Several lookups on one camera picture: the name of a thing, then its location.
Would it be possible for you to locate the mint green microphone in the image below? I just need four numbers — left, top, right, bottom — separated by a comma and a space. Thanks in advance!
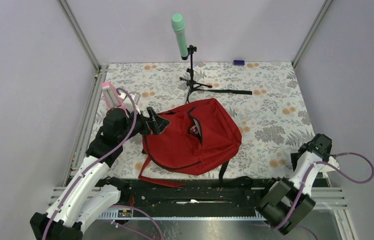
171, 13, 189, 60

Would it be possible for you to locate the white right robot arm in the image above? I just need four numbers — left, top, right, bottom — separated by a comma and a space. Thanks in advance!
255, 133, 332, 235

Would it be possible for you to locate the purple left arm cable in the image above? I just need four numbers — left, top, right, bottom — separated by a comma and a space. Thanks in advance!
41, 87, 165, 240

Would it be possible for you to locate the pink capped marker set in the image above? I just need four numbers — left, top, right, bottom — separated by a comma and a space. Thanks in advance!
188, 125, 200, 136

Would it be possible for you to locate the red student backpack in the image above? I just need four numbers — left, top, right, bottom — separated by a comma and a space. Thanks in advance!
141, 98, 253, 188

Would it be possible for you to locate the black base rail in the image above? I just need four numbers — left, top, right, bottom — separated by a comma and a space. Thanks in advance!
99, 179, 270, 221

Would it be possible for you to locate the black mini tripod stand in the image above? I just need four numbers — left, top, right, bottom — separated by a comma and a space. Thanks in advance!
179, 45, 213, 104

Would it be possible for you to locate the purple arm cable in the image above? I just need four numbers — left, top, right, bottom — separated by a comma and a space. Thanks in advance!
41, 87, 165, 240
271, 152, 374, 240

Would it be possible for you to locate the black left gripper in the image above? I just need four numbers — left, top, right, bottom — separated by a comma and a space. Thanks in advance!
118, 106, 171, 143

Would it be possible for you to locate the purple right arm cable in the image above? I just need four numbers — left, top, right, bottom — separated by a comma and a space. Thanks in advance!
271, 152, 374, 240

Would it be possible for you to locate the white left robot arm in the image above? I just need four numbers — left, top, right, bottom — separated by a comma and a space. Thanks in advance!
30, 107, 170, 240

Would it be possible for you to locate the small blue block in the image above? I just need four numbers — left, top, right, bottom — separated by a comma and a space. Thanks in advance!
233, 60, 245, 66

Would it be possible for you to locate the pink metronome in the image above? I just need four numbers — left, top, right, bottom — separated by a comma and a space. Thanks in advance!
101, 81, 123, 110

